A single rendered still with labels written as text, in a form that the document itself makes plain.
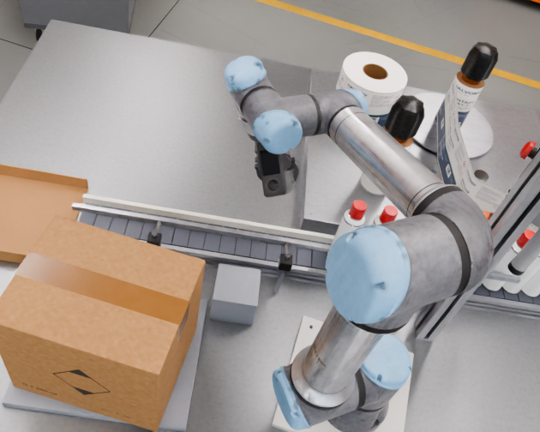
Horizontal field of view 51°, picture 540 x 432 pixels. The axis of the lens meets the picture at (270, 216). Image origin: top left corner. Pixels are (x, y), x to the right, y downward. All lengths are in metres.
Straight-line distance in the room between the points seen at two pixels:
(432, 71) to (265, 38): 1.08
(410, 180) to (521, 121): 1.30
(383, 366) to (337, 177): 0.69
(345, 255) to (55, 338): 0.51
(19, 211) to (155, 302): 0.62
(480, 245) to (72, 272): 0.68
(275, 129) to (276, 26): 2.92
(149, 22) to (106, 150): 2.12
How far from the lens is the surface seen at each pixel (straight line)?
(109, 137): 1.71
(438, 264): 0.73
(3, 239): 1.50
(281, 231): 1.41
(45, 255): 1.10
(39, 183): 1.60
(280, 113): 0.98
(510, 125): 2.09
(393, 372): 1.11
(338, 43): 3.85
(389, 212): 1.30
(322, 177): 1.62
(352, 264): 0.71
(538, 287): 1.58
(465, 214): 0.79
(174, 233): 1.42
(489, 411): 1.45
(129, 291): 1.04
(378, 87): 1.74
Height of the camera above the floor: 2.00
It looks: 49 degrees down
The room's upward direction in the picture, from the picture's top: 15 degrees clockwise
